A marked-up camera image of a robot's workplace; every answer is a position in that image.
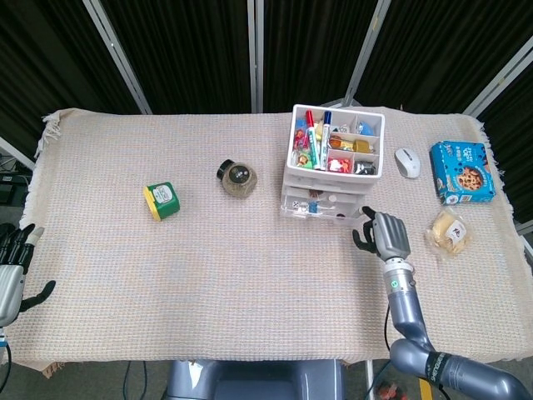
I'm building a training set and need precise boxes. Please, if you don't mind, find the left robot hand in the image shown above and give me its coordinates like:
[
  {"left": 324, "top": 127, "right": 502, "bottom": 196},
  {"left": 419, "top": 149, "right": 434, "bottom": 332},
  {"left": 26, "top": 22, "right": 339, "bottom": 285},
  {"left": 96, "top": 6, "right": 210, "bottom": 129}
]
[{"left": 0, "top": 222, "right": 57, "bottom": 327}]

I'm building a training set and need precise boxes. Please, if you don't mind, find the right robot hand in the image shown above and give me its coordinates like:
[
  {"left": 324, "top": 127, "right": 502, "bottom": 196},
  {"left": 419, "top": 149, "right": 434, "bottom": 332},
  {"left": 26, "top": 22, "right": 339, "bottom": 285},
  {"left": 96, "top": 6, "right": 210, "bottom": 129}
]
[{"left": 352, "top": 206, "right": 412, "bottom": 262}]

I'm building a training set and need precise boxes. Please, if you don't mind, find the clear drawer with die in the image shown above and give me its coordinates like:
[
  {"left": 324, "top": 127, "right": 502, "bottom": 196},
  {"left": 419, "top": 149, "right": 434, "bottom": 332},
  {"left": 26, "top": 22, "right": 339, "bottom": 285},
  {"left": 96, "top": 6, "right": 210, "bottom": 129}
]
[{"left": 278, "top": 186, "right": 365, "bottom": 223}]

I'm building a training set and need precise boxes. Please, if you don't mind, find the white drawer organizer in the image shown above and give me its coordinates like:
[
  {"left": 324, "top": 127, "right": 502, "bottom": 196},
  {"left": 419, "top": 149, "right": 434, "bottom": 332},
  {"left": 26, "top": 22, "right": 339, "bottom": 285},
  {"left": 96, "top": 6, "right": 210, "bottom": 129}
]
[{"left": 281, "top": 103, "right": 386, "bottom": 202}]

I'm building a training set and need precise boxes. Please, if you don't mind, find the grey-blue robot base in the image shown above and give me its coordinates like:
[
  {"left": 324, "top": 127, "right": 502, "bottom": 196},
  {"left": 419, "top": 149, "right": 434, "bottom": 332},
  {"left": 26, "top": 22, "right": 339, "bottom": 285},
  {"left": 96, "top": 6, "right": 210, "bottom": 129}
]
[{"left": 165, "top": 358, "right": 346, "bottom": 400}]

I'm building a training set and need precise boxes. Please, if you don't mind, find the clear drawer with toys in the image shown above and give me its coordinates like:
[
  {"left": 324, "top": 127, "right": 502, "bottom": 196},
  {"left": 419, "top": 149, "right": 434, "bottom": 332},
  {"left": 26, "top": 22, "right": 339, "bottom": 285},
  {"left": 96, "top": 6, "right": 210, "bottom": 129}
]
[{"left": 285, "top": 174, "right": 376, "bottom": 188}]

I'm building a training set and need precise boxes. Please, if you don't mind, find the bagged yellow pastry snack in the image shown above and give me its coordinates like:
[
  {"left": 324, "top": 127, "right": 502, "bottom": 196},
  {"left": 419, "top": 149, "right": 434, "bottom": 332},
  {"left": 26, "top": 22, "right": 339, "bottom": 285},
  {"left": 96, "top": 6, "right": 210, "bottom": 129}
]
[{"left": 424, "top": 207, "right": 474, "bottom": 258}]

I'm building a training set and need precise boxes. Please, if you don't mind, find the white computer mouse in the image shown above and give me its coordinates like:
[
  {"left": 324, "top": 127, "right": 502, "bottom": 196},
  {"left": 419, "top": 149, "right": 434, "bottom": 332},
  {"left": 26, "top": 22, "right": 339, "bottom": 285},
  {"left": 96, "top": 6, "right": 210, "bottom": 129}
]
[{"left": 394, "top": 147, "right": 421, "bottom": 179}]

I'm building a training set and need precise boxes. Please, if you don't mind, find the blue cookie box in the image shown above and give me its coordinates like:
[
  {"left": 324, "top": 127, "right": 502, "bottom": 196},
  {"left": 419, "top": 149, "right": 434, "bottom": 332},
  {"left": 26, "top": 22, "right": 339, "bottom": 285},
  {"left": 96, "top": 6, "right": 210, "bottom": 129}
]
[{"left": 429, "top": 140, "right": 497, "bottom": 207}]

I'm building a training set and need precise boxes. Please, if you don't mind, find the black electronic box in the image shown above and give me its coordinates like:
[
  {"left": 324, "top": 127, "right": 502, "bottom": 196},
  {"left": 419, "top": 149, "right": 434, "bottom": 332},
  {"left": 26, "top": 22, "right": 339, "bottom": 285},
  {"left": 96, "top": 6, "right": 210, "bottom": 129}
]
[{"left": 0, "top": 172, "right": 28, "bottom": 206}]

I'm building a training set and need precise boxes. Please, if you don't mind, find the red-capped green label marker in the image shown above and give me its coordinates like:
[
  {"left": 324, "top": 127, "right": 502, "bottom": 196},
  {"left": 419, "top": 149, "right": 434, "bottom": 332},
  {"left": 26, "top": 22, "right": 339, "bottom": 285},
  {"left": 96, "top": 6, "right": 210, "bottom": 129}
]
[{"left": 304, "top": 109, "right": 327, "bottom": 171}]

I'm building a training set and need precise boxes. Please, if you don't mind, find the colourful red toy packet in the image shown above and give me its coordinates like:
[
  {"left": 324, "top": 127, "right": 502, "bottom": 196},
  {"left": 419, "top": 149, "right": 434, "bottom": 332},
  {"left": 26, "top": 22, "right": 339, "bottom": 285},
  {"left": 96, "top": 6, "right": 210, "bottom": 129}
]
[{"left": 294, "top": 128, "right": 312, "bottom": 152}]

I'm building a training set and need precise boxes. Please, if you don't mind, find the blue-capped white marker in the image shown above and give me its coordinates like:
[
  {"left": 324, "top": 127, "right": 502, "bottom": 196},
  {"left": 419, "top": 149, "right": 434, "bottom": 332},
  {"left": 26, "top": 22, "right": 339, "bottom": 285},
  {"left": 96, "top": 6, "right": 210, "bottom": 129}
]
[{"left": 321, "top": 109, "right": 333, "bottom": 171}]

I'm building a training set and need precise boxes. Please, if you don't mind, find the round glass jar black lid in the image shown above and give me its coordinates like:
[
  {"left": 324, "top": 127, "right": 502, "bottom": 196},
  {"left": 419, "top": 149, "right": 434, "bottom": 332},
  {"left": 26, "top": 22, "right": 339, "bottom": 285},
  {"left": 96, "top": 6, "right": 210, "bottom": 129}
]
[{"left": 216, "top": 159, "right": 258, "bottom": 199}]

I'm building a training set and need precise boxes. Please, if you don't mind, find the green container with yellow lid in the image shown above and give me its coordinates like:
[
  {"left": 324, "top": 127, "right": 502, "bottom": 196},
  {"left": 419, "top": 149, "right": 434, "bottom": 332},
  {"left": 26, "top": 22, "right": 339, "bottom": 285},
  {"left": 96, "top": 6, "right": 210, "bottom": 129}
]
[{"left": 142, "top": 180, "right": 182, "bottom": 222}]

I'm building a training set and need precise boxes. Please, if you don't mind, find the beige woven tablecloth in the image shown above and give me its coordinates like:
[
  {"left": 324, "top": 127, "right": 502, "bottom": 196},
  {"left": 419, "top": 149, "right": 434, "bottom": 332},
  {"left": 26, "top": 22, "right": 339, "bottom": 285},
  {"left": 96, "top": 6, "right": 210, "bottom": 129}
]
[{"left": 7, "top": 107, "right": 526, "bottom": 378}]

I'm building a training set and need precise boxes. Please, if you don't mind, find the black pleated screen panel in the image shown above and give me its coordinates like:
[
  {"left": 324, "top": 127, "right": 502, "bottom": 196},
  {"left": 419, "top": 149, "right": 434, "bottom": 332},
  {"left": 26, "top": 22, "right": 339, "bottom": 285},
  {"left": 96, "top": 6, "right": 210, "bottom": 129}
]
[
  {"left": 262, "top": 0, "right": 381, "bottom": 113},
  {"left": 0, "top": 0, "right": 141, "bottom": 149},
  {"left": 356, "top": 0, "right": 533, "bottom": 116},
  {"left": 99, "top": 0, "right": 252, "bottom": 114}
]

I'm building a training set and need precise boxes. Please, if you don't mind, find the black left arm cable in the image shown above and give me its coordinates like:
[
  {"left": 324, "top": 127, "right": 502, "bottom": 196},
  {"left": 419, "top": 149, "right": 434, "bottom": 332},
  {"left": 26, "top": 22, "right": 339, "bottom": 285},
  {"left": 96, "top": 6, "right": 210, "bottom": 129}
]
[{"left": 0, "top": 343, "right": 14, "bottom": 400}]

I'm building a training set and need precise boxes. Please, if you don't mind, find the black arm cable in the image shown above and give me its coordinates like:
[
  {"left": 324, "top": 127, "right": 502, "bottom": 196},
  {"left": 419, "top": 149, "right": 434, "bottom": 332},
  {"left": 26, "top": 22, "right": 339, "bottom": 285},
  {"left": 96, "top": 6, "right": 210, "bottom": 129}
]
[
  {"left": 0, "top": 343, "right": 14, "bottom": 400},
  {"left": 383, "top": 303, "right": 393, "bottom": 353}
]

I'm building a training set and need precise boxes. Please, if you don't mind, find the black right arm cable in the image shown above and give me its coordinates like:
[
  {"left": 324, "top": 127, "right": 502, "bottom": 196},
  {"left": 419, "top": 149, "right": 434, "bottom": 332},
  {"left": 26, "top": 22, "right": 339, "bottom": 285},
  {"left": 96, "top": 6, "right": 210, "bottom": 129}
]
[{"left": 383, "top": 303, "right": 393, "bottom": 353}]

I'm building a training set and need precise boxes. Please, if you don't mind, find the grey metal screen post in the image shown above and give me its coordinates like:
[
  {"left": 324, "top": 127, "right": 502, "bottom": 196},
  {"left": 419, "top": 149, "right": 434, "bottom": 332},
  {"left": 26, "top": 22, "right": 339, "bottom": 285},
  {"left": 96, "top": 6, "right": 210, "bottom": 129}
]
[
  {"left": 247, "top": 0, "right": 265, "bottom": 113},
  {"left": 82, "top": 0, "right": 153, "bottom": 115},
  {"left": 323, "top": 0, "right": 392, "bottom": 108},
  {"left": 462, "top": 35, "right": 533, "bottom": 118},
  {"left": 0, "top": 136, "right": 37, "bottom": 170}
]

